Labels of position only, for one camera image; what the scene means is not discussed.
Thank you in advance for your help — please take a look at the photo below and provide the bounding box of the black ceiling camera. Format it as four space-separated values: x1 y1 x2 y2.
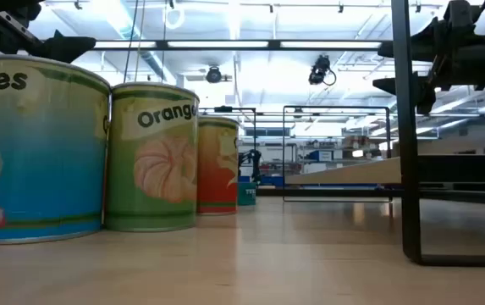
307 53 338 87

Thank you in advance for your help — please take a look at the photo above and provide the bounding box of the thin black metal stand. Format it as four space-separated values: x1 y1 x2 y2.
198 104 258 153

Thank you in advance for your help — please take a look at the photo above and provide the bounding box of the black overhead rig beam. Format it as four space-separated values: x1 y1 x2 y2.
0 39 394 53

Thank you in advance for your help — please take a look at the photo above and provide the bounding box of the small teal tuna can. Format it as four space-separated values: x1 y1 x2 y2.
237 180 258 208

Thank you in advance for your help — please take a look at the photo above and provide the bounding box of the red and orange can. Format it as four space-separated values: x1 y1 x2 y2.
196 115 240 216

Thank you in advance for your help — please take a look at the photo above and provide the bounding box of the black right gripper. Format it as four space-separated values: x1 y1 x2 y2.
372 0 485 116

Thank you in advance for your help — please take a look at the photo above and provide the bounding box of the blue cherries can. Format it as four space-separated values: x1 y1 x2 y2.
0 53 113 246

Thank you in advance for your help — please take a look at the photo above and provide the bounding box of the green oranges can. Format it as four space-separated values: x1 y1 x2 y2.
103 81 201 233

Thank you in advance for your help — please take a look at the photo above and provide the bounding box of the black hanging cable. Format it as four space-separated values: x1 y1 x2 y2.
122 0 141 84
134 0 146 84

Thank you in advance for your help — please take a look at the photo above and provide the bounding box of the black ceiling spotlight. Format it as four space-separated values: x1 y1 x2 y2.
205 64 223 85

